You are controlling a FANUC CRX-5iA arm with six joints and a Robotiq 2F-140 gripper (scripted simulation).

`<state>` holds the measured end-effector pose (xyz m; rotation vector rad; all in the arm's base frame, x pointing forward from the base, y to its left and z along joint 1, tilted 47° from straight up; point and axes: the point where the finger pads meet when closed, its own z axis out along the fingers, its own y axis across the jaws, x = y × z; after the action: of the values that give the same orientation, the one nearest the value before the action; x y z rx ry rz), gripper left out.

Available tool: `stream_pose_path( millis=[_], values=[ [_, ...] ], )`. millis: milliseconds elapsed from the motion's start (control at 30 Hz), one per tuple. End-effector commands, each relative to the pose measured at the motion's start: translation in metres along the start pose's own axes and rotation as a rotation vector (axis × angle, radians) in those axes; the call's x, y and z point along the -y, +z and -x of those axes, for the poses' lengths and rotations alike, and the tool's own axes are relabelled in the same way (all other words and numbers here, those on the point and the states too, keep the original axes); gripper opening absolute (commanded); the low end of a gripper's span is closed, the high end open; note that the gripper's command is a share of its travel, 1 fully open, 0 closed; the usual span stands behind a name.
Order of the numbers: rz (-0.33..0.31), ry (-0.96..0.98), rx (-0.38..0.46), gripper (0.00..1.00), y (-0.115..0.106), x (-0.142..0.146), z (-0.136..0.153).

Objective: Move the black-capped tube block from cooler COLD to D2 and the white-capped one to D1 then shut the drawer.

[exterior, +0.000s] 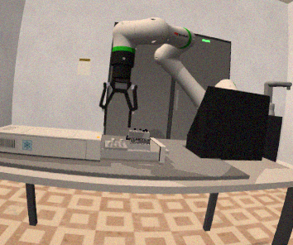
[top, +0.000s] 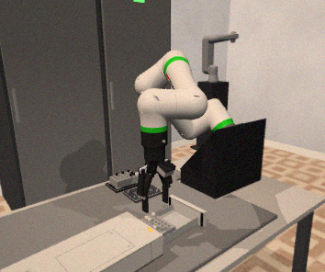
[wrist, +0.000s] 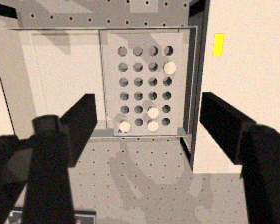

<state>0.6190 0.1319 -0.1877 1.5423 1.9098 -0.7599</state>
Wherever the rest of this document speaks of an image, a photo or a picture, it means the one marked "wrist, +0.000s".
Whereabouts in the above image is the beige perforated base plate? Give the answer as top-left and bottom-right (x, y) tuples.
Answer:
(0, 0), (248, 224)

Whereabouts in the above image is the beige block with round holes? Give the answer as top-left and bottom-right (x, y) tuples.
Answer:
(107, 33), (184, 136)

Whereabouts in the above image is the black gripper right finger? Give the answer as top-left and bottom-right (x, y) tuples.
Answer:
(199, 92), (280, 224)

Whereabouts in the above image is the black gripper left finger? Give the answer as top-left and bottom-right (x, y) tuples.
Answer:
(0, 93), (98, 224)

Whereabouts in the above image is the grey flat plate with slots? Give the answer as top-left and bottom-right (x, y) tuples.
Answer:
(7, 207), (96, 224)

